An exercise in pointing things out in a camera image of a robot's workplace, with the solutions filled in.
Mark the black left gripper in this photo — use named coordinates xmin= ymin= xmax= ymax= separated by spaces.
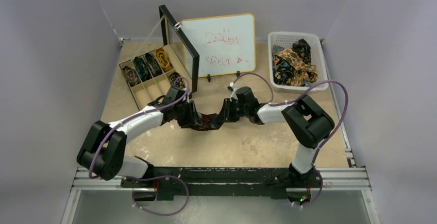
xmin=173 ymin=100 xmax=201 ymax=128

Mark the dark red patterned tie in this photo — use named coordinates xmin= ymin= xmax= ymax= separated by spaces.
xmin=191 ymin=113 xmax=220 ymax=131

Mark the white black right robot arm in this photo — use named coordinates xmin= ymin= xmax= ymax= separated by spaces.
xmin=209 ymin=87 xmax=334 ymax=186

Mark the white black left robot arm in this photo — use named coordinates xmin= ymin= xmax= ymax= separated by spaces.
xmin=76 ymin=87 xmax=200 ymax=187

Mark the beige compartment tie box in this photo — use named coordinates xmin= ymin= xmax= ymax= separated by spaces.
xmin=119 ymin=42 xmax=195 ymax=109

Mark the rolled blue tie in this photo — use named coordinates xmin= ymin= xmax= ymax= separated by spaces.
xmin=133 ymin=57 xmax=152 ymax=82

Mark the yellow framed whiteboard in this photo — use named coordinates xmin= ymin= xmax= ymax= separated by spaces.
xmin=181 ymin=13 xmax=256 ymax=77

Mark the rolled yellow tie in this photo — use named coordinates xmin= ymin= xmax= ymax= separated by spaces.
xmin=155 ymin=48 xmax=172 ymax=72

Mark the rolled grey tie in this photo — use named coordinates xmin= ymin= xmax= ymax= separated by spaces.
xmin=145 ymin=53 xmax=162 ymax=77

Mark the black tie box lid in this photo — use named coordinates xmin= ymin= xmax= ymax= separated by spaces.
xmin=158 ymin=5 xmax=200 ymax=93

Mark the rolled brown striped tie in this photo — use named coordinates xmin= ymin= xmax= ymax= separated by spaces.
xmin=122 ymin=66 xmax=141 ymax=87

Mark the orange floral tie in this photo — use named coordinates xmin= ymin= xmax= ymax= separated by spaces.
xmin=272 ymin=48 xmax=318 ymax=87

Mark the white plastic basket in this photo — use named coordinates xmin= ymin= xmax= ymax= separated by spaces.
xmin=268 ymin=31 xmax=328 ymax=93

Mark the dark blue patterned tie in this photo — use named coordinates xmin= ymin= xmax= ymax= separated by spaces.
xmin=292 ymin=39 xmax=311 ymax=64

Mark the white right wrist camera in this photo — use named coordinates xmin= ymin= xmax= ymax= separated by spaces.
xmin=227 ymin=82 xmax=238 ymax=101

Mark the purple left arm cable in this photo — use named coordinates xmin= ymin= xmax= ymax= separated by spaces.
xmin=89 ymin=76 xmax=191 ymax=179

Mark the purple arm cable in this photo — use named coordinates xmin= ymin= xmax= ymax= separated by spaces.
xmin=230 ymin=73 xmax=349 ymax=168
xmin=89 ymin=76 xmax=191 ymax=179

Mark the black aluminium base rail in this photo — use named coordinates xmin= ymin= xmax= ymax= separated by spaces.
xmin=72 ymin=166 xmax=372 ymax=203

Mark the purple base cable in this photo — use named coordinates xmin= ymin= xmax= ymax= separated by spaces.
xmin=131 ymin=176 xmax=190 ymax=217

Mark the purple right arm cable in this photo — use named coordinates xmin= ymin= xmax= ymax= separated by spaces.
xmin=230 ymin=73 xmax=349 ymax=168

